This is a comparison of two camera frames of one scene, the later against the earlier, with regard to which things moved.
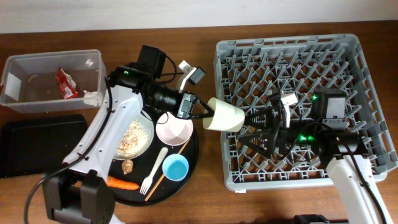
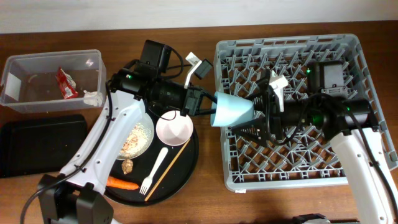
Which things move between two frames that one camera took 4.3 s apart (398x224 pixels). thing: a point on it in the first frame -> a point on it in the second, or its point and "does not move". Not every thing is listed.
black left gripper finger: (209, 110) -> (212, 98)
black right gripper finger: (262, 117) -> (261, 99)
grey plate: (144, 117) does not move
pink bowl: (173, 130) does not move
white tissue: (94, 98) does not move
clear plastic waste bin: (50, 81) does not move
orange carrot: (115, 182) does not move
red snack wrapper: (66, 84) does not move
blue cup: (175, 167) -> (231, 110)
